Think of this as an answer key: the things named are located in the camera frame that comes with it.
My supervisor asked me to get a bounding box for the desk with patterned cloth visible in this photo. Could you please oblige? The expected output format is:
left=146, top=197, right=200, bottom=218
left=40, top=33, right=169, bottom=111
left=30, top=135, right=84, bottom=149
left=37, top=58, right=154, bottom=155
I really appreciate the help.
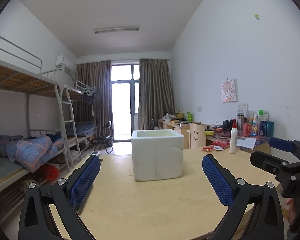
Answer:
left=205, top=127, right=273, bottom=155

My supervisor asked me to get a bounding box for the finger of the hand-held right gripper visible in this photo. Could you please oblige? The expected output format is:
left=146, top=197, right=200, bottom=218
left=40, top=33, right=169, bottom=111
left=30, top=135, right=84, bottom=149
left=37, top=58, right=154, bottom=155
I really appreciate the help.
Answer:
left=268, top=137, right=300, bottom=162
left=249, top=151, right=290, bottom=178

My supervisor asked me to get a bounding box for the pink cartoon wall picture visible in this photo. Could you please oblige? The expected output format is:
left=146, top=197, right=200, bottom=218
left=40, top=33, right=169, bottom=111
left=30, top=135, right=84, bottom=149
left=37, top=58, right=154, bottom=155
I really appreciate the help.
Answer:
left=220, top=78, right=238, bottom=103

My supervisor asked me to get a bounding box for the ceiling tube light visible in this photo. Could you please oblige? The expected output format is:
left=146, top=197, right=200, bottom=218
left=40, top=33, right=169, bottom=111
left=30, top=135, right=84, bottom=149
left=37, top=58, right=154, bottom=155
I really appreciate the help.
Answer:
left=94, top=25, right=140, bottom=34

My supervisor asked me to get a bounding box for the group of toiletry bottles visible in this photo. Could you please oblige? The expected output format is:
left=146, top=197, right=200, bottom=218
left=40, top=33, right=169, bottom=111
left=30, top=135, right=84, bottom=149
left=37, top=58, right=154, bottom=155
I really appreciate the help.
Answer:
left=237, top=109, right=275, bottom=138

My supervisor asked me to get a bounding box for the glass balcony door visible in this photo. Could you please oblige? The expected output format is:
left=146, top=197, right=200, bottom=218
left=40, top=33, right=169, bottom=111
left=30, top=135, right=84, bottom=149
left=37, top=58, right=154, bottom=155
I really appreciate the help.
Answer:
left=110, top=64, right=140, bottom=142

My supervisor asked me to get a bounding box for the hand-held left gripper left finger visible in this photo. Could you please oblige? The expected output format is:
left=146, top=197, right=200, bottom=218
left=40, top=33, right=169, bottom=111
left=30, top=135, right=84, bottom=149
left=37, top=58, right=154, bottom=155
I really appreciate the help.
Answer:
left=18, top=154, right=101, bottom=240

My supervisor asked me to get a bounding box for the blue checked mattress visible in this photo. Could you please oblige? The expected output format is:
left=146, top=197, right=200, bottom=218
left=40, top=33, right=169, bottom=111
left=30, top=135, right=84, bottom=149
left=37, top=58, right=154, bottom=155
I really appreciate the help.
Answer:
left=65, top=121, right=97, bottom=137

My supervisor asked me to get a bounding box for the white foam box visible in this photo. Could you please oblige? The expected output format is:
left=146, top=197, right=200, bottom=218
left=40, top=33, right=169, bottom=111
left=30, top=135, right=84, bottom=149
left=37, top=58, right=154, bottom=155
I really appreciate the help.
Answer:
left=131, top=129, right=185, bottom=182

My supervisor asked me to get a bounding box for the white paper sheet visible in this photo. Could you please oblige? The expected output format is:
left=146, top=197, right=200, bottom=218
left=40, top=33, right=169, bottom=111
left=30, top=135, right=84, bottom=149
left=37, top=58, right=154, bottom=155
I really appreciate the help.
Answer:
left=236, top=138, right=257, bottom=150

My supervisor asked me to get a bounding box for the wooden desk with drawers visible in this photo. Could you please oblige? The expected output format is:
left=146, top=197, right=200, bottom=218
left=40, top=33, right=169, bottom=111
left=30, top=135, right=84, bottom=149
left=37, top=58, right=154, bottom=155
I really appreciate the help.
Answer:
left=157, top=119, right=210, bottom=137

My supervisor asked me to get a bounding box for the red bag under bed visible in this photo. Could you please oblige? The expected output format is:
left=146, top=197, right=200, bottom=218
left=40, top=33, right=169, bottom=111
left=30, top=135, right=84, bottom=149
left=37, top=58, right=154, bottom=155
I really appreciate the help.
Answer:
left=36, top=164, right=59, bottom=180

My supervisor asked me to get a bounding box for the person's right hand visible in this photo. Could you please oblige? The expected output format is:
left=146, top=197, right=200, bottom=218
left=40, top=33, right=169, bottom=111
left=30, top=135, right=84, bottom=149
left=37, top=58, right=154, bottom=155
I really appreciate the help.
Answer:
left=286, top=197, right=297, bottom=227

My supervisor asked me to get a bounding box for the white air conditioner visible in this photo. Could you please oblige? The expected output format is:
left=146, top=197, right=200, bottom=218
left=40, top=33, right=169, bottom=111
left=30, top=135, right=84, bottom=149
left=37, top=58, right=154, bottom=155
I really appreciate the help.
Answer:
left=55, top=55, right=74, bottom=74

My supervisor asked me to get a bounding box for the white lotion bottle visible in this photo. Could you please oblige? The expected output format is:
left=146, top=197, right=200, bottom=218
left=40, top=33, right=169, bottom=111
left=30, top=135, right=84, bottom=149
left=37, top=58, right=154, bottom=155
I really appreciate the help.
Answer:
left=229, top=124, right=238, bottom=155

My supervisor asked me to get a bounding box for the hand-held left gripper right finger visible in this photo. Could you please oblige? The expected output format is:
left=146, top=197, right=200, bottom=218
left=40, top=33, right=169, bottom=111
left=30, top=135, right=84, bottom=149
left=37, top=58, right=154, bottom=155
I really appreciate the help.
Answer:
left=202, top=154, right=285, bottom=240

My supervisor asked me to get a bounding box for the blue plaid quilt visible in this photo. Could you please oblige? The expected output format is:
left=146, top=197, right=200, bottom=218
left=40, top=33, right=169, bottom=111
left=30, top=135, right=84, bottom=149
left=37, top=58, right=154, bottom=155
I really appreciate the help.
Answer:
left=0, top=134, right=64, bottom=173

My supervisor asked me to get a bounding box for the brown curtain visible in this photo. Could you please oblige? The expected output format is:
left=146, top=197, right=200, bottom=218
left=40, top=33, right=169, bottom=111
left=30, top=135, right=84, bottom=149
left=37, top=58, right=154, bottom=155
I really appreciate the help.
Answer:
left=137, top=58, right=175, bottom=130
left=75, top=60, right=114, bottom=138

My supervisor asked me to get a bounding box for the black folding chair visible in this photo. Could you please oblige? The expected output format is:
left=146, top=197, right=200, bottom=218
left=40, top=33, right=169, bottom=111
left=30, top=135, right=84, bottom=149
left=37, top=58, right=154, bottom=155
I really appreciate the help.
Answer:
left=94, top=121, right=114, bottom=155

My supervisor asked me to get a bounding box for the wooden chair with smiley face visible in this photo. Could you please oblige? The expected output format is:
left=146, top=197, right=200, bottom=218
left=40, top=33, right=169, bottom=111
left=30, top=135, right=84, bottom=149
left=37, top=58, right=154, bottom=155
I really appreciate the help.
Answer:
left=189, top=123, right=206, bottom=150

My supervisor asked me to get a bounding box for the white metal bunk bed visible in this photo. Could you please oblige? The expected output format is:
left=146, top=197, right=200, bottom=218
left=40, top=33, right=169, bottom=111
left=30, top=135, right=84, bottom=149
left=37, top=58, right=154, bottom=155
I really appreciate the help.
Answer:
left=62, top=80, right=98, bottom=155
left=0, top=30, right=77, bottom=198

